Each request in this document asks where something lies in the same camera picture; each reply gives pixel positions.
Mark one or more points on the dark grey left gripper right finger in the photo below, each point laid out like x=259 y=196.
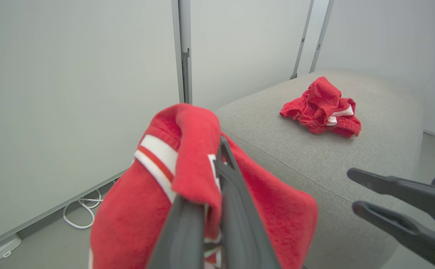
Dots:
x=239 y=224

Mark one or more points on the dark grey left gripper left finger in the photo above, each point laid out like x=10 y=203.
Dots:
x=183 y=239

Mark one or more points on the red garment with white stripes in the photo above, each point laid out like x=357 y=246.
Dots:
x=135 y=216

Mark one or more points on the red garment with white band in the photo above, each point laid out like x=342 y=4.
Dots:
x=322 y=97

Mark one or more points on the grey upholstered couch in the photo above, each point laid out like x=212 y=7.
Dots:
x=277 y=142

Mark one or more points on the white power adapter box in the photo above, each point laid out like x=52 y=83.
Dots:
x=0 y=250

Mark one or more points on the grey metal partition post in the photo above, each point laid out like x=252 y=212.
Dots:
x=322 y=33
x=184 y=37
x=302 y=37

